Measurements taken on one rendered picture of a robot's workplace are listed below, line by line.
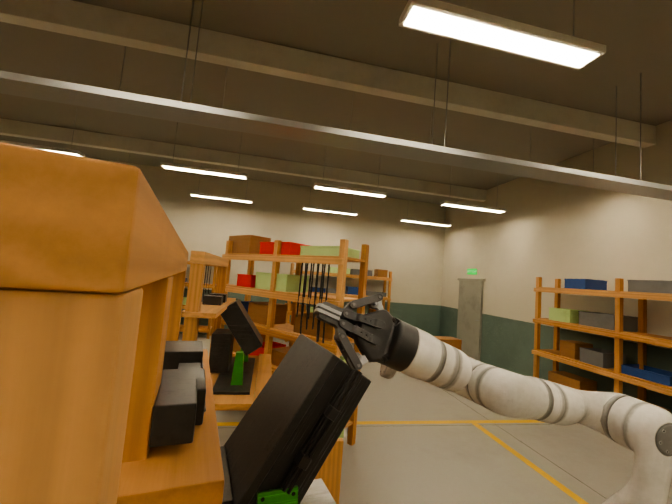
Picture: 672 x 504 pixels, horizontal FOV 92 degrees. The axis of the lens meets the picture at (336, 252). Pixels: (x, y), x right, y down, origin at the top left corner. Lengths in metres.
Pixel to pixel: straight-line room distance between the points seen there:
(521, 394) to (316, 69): 4.29
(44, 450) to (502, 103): 5.41
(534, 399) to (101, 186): 0.63
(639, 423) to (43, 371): 0.83
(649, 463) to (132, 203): 0.84
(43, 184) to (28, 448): 0.17
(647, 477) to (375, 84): 4.37
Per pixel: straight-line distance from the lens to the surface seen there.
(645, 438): 0.83
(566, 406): 0.71
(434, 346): 0.54
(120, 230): 0.27
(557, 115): 5.98
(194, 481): 0.66
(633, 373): 6.36
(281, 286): 4.18
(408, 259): 10.85
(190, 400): 0.71
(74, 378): 0.29
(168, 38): 4.76
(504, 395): 0.60
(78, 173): 0.28
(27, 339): 0.29
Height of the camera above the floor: 1.87
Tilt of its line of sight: 5 degrees up
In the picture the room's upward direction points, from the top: 5 degrees clockwise
